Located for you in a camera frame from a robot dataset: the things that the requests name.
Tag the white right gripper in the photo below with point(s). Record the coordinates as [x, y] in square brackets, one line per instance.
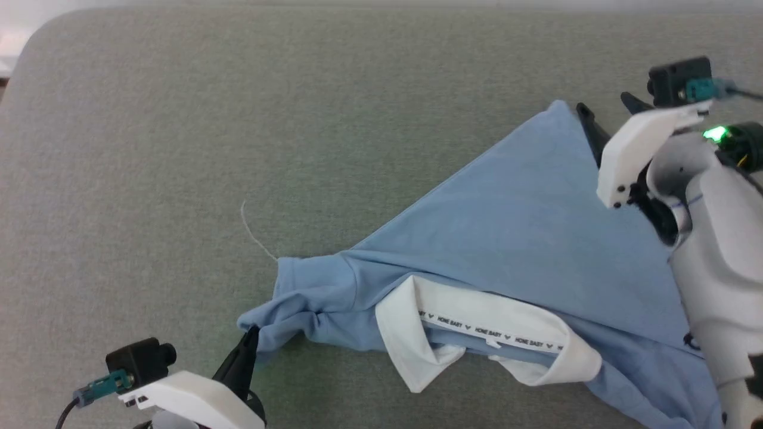
[629, 155]

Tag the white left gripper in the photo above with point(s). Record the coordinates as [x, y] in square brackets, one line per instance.
[191, 396]

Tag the light blue polo shirt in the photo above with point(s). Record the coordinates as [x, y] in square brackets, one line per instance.
[524, 238]

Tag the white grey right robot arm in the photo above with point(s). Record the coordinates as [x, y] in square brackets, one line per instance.
[721, 250]

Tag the thin white thread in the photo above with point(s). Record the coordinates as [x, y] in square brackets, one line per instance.
[253, 235]

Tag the grey fabric sofa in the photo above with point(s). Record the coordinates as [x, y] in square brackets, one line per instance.
[179, 149]

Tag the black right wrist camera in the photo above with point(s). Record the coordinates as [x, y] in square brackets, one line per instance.
[673, 80]

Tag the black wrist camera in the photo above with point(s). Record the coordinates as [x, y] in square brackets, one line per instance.
[140, 357]
[673, 80]

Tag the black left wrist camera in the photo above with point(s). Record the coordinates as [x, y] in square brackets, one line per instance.
[140, 357]

